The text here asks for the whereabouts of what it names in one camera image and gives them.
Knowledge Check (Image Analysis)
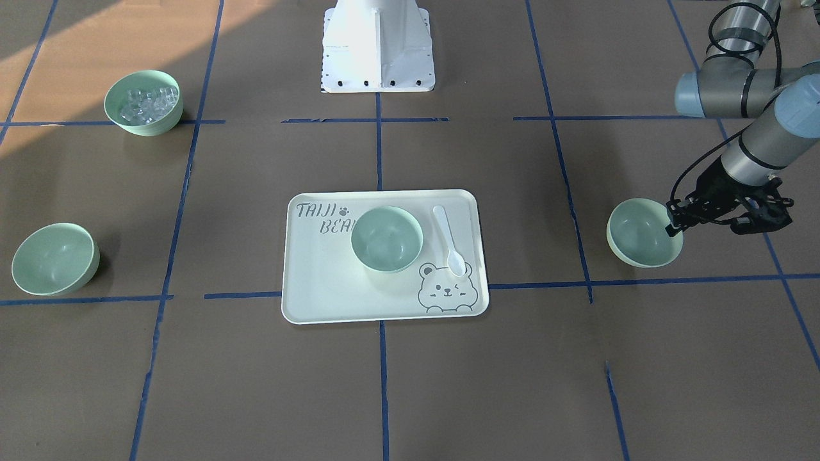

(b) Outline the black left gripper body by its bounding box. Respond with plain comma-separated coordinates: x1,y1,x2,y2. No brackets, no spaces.
680,158,769,226

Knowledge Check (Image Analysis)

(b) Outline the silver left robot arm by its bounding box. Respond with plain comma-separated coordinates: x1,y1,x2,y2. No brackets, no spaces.
666,1,819,237

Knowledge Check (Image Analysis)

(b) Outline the white plastic spoon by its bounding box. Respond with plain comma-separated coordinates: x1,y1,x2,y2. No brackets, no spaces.
432,205,468,278

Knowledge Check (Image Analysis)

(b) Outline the green bowl on tray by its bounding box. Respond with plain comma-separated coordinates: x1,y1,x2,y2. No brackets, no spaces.
350,206,424,273

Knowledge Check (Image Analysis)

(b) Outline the pale green bear tray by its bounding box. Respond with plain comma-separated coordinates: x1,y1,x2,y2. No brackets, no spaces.
282,189,489,324

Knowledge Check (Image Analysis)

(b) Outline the green bowl with ice cubes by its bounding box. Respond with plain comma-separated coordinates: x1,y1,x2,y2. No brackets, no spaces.
103,70,184,137

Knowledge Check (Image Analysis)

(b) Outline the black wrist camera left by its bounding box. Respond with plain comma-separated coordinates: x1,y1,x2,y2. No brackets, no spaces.
730,176,794,234

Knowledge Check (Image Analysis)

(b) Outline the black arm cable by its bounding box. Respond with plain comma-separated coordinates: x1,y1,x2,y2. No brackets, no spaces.
670,127,750,202

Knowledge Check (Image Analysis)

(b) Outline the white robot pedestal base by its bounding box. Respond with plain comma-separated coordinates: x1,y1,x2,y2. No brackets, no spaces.
320,1,436,93

